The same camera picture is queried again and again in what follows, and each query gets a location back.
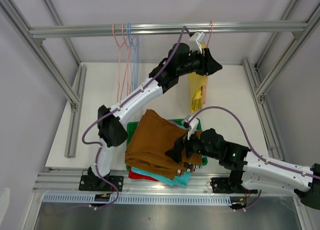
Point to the aluminium right frame posts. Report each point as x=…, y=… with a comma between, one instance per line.
x=284, y=82

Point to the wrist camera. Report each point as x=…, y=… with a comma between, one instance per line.
x=195, y=41
x=190, y=123

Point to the brown trousers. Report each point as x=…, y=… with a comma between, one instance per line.
x=154, y=136

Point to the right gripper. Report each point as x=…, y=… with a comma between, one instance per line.
x=175, y=152

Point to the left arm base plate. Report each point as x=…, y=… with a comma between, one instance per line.
x=95, y=184

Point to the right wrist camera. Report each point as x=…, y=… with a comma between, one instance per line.
x=190, y=123

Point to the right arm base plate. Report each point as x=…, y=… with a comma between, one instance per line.
x=222, y=185

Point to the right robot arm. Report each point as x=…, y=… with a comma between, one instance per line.
x=250, y=171

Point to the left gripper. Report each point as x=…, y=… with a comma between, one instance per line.
x=208, y=66

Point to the pink hanger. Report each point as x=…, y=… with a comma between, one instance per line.
x=126, y=42
x=119, y=45
x=204, y=88

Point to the aluminium hanging rail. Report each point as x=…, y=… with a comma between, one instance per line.
x=166, y=28

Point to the yellow trousers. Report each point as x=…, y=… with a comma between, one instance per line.
x=196, y=83

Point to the white slotted cable duct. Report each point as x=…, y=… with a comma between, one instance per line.
x=139, y=199

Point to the red trousers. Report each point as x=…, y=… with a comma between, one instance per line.
x=136, y=176

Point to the blue hanger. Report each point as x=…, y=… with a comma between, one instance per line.
x=137, y=55
x=132, y=56

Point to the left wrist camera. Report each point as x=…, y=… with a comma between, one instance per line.
x=195, y=41

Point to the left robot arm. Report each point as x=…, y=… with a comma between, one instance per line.
x=111, y=121

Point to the teal trousers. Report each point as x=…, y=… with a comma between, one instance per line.
x=181, y=181

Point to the green plastic tray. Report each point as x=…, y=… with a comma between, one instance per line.
x=131, y=127

